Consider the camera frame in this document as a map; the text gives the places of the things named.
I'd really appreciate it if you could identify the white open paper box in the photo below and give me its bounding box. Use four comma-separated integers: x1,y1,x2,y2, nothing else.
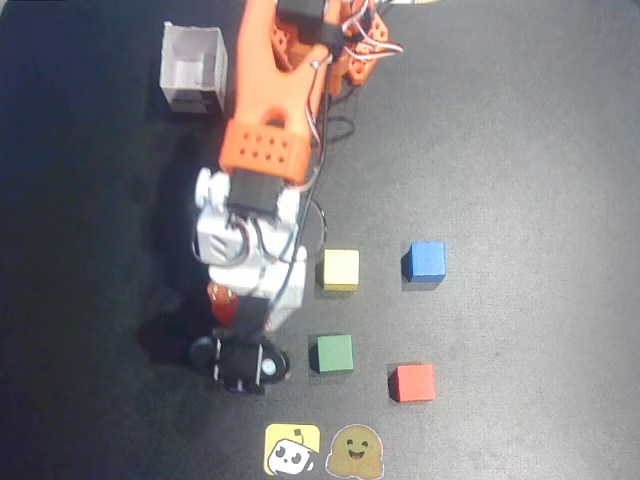
158,20,229,116

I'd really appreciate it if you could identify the red wooden cube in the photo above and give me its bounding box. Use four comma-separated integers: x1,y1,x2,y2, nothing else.
392,362,437,404

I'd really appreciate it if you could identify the yellow robot face sticker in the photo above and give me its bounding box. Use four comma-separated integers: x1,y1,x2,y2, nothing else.
263,423,322,477

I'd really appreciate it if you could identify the yellow wooden cube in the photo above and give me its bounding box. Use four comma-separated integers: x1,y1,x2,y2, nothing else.
320,248,361,293

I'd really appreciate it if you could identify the dark felt mat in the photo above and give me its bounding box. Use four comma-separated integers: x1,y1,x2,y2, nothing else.
0,0,640,480

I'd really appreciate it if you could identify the white servo cable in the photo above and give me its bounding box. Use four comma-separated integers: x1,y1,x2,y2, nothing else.
307,0,405,146

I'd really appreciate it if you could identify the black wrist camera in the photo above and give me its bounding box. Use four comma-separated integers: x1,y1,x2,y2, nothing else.
188,327,292,396

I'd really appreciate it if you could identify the smiling hugging face sticker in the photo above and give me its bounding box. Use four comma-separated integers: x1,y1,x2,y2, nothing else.
325,424,385,478

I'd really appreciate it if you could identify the blue wooden cube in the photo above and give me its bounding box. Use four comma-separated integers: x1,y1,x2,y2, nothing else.
405,241,447,284

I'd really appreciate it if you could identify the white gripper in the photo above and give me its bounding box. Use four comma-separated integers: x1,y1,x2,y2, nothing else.
193,212,309,334

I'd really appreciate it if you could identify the green wooden cube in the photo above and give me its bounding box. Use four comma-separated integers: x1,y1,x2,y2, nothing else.
314,333,355,376

